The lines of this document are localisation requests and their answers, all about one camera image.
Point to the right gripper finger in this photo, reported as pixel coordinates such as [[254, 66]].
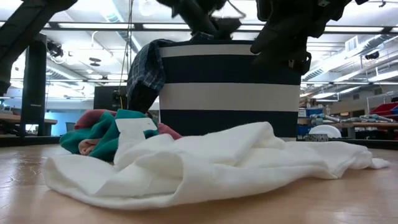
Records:
[[280, 59], [280, 42]]

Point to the blue plaid shirt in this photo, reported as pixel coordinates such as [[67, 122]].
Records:
[[146, 71]]

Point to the large white paper tag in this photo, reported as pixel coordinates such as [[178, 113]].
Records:
[[136, 124]]

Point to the white garment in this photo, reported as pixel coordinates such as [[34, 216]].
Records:
[[202, 168]]

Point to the coral pink garment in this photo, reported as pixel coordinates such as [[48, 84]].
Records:
[[90, 117]]

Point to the teal garment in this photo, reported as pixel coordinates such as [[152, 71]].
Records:
[[102, 137]]

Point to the pale pink cloth piece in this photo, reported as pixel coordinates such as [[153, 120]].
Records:
[[87, 147]]

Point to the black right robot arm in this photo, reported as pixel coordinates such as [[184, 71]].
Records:
[[329, 12]]

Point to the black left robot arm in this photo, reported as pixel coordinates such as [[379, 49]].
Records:
[[28, 25]]

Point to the blue storage bin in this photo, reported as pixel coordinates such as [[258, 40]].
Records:
[[311, 112]]

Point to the navy white striped basket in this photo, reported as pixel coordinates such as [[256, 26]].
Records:
[[230, 96]]

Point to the white dome object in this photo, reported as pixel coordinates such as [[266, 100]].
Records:
[[326, 130]]

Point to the black rig crossbar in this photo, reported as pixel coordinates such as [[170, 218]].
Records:
[[138, 27]]

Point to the wooden workbench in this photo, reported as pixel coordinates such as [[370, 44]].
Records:
[[373, 125]]

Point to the red storage bin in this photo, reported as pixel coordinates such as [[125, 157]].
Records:
[[385, 109]]

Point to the black monitor screen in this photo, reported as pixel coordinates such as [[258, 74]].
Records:
[[105, 98]]

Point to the grey bin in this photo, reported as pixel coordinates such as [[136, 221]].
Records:
[[71, 127]]

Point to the wooden desk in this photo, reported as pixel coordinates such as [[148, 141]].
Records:
[[18, 118]]

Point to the black mounted camera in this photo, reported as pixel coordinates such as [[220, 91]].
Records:
[[372, 55]]

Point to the black aluminium table frame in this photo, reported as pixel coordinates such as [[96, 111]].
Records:
[[357, 144]]

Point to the black upright post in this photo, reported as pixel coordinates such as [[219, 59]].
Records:
[[33, 93]]

